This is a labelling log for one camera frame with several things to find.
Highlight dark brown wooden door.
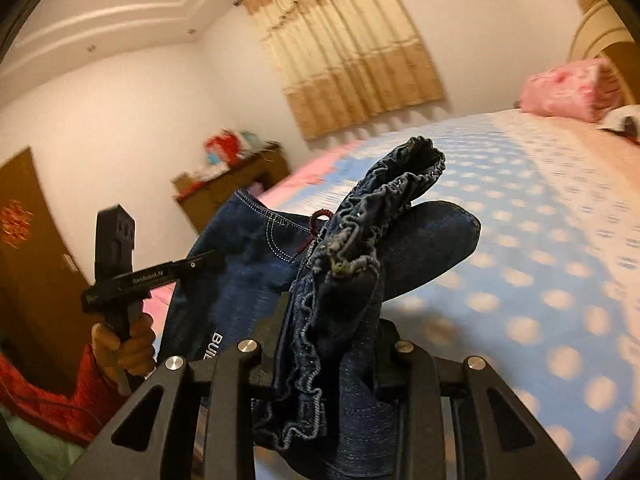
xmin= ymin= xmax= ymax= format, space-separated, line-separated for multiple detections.
xmin=0 ymin=148 xmax=96 ymax=394

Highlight red gift bag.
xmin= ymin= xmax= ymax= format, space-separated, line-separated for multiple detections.
xmin=204 ymin=129 xmax=242 ymax=166

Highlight beige patterned window curtain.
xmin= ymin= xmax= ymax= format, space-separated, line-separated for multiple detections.
xmin=242 ymin=0 xmax=445 ymax=141

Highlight dark brown wooden desk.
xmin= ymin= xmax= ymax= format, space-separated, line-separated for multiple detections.
xmin=175 ymin=142 xmax=290 ymax=233

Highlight white patterned pillow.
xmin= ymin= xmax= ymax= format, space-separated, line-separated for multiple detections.
xmin=599 ymin=104 xmax=640 ymax=144

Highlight pink and blue bedspread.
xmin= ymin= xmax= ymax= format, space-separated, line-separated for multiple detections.
xmin=144 ymin=108 xmax=640 ymax=480

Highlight dark blue denim jeans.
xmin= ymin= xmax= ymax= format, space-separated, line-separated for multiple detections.
xmin=160 ymin=136 xmax=480 ymax=479

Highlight pink floral folded blanket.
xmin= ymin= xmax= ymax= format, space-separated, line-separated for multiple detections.
xmin=518 ymin=58 xmax=624 ymax=124

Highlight red sleeved left forearm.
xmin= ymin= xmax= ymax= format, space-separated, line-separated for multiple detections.
xmin=0 ymin=344 xmax=127 ymax=448

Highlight person's left hand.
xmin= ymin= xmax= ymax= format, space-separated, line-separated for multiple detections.
xmin=91 ymin=313 xmax=155 ymax=386

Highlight cream and brown headboard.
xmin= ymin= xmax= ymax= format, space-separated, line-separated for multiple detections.
xmin=567 ymin=1 xmax=640 ymax=104

